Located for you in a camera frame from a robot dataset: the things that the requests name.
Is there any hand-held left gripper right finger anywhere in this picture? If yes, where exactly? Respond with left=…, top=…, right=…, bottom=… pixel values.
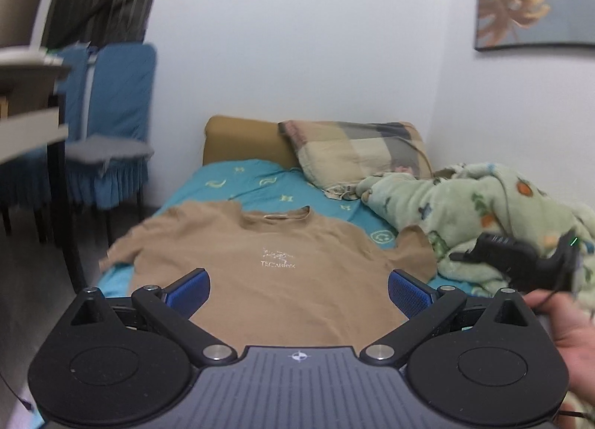
left=360, top=268, right=535, bottom=367

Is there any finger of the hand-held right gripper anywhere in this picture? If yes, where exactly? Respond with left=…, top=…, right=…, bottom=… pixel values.
left=450, top=233, right=526, bottom=278

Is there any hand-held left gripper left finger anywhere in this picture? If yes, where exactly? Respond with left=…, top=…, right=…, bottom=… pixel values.
left=69, top=268, right=239, bottom=367

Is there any tan T-shirt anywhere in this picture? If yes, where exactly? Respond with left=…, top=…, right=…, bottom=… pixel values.
left=99, top=200, right=438, bottom=348

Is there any person's right hand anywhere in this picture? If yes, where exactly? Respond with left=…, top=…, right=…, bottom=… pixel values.
left=524, top=290, right=595, bottom=411

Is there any green printed fleece blanket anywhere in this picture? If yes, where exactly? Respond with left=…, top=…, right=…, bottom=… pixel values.
left=356, top=162, right=595, bottom=318

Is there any teal printed bed sheet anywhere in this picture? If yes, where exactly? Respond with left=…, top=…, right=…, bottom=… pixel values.
left=100, top=159, right=493, bottom=300

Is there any plaid pillow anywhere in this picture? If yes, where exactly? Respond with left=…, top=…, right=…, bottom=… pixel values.
left=278, top=120, right=434, bottom=200

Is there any tan headboard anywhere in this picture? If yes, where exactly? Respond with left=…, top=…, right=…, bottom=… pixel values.
left=203, top=115, right=303, bottom=170

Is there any grey seat cushion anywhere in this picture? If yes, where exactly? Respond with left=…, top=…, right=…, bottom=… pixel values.
left=65, top=134, right=155, bottom=179

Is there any dark wooden table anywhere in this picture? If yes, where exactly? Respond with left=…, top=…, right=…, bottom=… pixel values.
left=0, top=62, right=89, bottom=290

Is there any beige refrigerator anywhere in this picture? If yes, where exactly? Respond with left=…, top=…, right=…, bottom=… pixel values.
left=0, top=0, right=53, bottom=49

